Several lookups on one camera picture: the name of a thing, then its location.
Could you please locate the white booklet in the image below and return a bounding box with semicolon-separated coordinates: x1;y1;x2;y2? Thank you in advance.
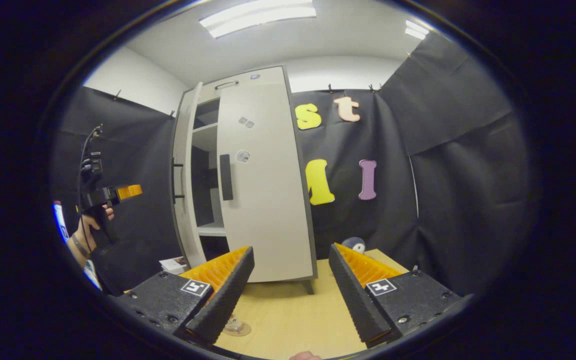
159;256;190;275

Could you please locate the white grey cabinet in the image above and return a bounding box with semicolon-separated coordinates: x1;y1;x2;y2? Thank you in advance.
170;65;319;295

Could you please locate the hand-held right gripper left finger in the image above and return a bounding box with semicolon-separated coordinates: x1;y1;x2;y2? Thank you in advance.
115;246;256;346

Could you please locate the black cable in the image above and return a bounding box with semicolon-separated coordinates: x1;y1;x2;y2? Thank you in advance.
77;124;105;241

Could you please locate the grey round object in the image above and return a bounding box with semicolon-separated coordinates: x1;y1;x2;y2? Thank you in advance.
341;236;367;255

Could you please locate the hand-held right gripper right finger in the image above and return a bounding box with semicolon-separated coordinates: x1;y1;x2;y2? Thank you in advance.
329;243;464;349

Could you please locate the black backdrop cloth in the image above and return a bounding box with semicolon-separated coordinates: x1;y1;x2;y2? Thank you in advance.
50;32;534;298

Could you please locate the white cabinet door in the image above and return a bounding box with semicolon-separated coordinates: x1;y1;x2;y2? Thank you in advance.
170;82;204;268
216;85;318;283

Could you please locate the long ceiling light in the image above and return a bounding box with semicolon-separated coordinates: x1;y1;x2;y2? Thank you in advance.
199;0;317;39

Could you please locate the round brown coaster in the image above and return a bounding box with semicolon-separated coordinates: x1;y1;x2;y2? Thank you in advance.
223;320;252;337

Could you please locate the dark wristband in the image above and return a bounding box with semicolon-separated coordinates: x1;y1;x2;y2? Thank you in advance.
70;233;92;259

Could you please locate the small ceiling light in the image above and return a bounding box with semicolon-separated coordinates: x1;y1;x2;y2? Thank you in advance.
404;20;430;41

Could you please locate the black door handle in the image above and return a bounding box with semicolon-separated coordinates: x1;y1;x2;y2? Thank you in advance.
219;154;234;201
170;157;186;204

